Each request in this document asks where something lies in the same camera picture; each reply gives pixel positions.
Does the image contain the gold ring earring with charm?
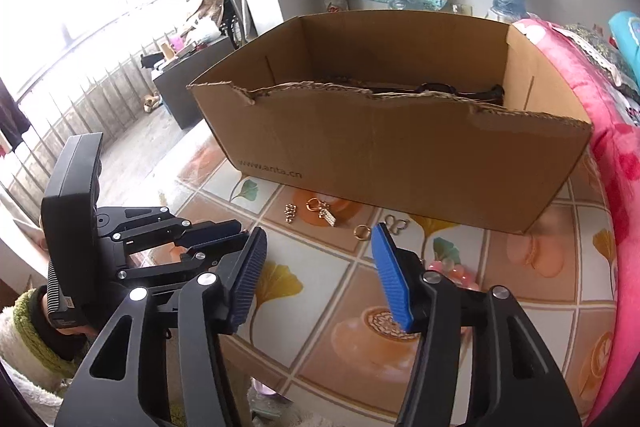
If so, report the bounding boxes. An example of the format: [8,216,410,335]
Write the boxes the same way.
[306,197,337,227]

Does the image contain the gold butterfly brooch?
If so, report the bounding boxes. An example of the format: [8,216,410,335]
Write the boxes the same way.
[384,213,409,235]

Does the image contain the purple kids smartwatch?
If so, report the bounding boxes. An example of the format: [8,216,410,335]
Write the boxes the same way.
[338,79,504,105]

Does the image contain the person left hand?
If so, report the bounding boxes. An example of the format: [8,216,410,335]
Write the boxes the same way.
[40,294,98,338]

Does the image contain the patterned tablecloth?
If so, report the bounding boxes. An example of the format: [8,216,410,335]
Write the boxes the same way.
[170,126,617,426]

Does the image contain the dark grey cabinet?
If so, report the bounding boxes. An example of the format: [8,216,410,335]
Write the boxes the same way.
[152,37,234,130]

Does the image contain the brown cardboard box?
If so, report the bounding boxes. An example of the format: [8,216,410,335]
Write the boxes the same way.
[190,10,592,233]

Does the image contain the pink floral blanket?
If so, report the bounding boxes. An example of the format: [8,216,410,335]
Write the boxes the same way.
[514,18,639,426]

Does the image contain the grey lace pillow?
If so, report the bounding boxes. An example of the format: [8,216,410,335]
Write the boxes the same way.
[555,24,639,103]

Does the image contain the blue cartoon pillow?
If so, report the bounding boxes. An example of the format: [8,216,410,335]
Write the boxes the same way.
[608,11,640,78]

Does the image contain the pink orange bead bracelet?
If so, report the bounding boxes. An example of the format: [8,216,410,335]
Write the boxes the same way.
[424,257,482,293]

